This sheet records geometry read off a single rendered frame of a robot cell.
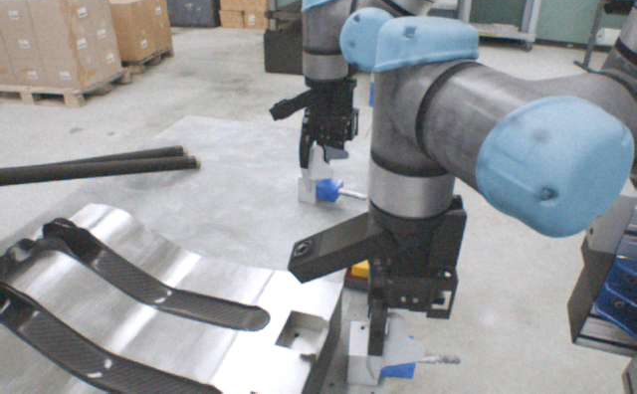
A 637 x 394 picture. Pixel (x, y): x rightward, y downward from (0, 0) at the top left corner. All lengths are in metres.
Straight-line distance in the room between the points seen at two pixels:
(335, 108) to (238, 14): 6.47
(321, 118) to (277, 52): 3.80
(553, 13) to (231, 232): 6.39
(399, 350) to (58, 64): 4.08
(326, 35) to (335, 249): 0.38
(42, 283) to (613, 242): 0.70
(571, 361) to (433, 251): 1.40
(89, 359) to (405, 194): 0.36
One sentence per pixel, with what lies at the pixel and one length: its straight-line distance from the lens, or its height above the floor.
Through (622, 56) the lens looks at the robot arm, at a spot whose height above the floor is 1.19.
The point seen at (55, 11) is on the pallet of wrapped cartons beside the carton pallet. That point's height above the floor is 0.82.
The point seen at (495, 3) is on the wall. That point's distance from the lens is 6.75.
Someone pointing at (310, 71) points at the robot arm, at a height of 1.06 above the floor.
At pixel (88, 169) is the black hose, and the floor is 0.88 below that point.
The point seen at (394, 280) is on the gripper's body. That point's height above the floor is 0.98.
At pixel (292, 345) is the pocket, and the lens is 0.50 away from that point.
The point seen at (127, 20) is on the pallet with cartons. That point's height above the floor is 0.57.
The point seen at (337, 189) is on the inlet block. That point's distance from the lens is 0.80.
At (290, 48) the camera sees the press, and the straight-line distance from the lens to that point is 4.45.
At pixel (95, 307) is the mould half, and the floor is 0.90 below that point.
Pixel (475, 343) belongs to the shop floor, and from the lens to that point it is 1.69.
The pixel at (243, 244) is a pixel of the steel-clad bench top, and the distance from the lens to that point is 0.74.
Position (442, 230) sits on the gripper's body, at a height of 1.03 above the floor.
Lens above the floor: 1.25
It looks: 30 degrees down
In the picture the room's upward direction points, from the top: straight up
